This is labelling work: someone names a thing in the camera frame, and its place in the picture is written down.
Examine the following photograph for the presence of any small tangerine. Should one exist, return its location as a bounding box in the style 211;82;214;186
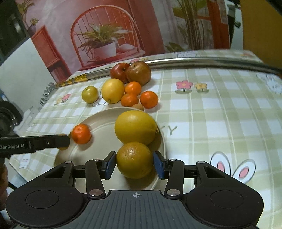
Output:
140;91;159;109
120;94;139;107
71;124;92;145
125;82;142;95

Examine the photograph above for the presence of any large orange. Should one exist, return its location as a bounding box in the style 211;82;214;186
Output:
116;142;154;179

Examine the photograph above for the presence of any large yellow grapefruit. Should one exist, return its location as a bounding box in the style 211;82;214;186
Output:
114;110;158;146

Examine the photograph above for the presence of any yellow lemon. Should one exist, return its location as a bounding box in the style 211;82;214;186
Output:
101;79;125;104

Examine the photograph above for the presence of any red brown apple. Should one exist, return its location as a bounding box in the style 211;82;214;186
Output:
125;61;152;86

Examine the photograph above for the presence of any yellow green pear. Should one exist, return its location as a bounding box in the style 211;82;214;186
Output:
57;134;71;150

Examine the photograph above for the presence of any person's left hand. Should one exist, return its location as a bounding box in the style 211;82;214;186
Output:
0;165;9;211

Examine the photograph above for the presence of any metal telescopic pole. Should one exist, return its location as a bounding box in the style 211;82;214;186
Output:
40;57;281;106

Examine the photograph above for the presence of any cream round plate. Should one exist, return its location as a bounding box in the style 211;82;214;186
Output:
54;107;167;193

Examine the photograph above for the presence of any green yellow apple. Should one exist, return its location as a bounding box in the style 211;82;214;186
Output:
81;86;99;104

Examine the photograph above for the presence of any checked bunny tablecloth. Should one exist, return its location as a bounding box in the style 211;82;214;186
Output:
8;49;282;229

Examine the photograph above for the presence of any printed chair backdrop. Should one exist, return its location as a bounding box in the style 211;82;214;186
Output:
16;0;230;82

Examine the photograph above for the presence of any dark red apple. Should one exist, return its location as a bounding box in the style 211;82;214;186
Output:
110;63;130;84

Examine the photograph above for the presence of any wooden door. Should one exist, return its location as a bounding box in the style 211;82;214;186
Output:
240;1;281;68

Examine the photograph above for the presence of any black office chair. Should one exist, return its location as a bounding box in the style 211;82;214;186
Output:
227;0;241;44

